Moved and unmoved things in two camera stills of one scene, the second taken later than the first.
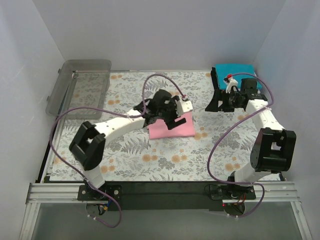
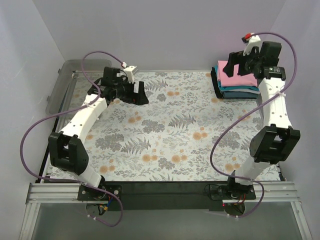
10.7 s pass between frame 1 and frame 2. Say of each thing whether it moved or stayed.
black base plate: stayed
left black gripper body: moved
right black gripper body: moved
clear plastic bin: stayed
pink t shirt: moved
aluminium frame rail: stayed
